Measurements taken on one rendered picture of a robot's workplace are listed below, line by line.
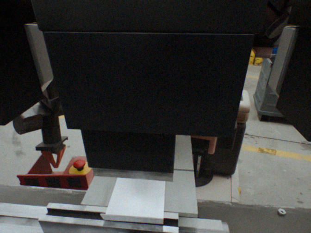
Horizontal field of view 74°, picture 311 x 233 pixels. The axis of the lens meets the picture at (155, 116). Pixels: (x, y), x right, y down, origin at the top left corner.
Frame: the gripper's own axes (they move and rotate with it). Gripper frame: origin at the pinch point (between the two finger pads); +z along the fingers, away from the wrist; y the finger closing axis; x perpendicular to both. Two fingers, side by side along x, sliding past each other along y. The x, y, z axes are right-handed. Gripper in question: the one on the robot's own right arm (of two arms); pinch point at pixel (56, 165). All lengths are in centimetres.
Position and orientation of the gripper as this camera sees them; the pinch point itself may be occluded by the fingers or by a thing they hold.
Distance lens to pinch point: 81.1
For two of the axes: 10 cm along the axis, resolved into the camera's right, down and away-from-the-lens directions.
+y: 0.0, 2.4, -9.7
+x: 10.0, -0.1, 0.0
